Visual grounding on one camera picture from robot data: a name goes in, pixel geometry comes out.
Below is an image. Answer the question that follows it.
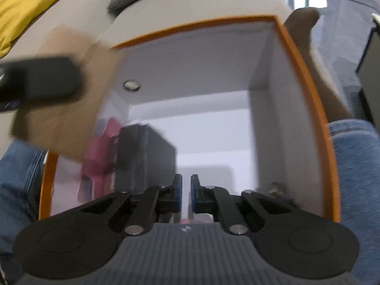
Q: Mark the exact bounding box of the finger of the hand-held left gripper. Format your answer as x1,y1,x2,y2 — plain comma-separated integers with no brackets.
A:
0,56,84,110

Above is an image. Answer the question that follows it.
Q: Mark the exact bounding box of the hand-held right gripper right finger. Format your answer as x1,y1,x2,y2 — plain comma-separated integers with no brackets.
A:
190,174,293,235

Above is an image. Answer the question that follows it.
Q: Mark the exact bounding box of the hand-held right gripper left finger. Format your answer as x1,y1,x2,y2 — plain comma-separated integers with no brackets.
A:
80,174,183,235

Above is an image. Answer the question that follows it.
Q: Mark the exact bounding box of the grey box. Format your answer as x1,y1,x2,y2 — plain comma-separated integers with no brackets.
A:
111,124,178,196

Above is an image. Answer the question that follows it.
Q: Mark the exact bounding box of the brown cardboard box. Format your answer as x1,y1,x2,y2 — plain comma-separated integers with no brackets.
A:
10,25,125,161

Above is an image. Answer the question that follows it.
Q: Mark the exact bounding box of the pink packet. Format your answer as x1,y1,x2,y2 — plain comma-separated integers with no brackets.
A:
76,117,122,202

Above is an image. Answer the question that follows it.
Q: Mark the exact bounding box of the orange storage box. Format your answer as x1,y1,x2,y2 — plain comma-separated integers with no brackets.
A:
38,14,341,224

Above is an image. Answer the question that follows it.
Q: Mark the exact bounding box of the yellow cushion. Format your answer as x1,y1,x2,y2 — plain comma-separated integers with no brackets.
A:
0,0,73,58

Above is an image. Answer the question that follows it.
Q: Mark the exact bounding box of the person's foot in brown sock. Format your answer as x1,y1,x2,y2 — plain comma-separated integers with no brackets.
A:
282,7,354,122

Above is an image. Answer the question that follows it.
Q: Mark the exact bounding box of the black furniture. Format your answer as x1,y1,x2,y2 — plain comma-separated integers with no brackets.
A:
355,13,380,125

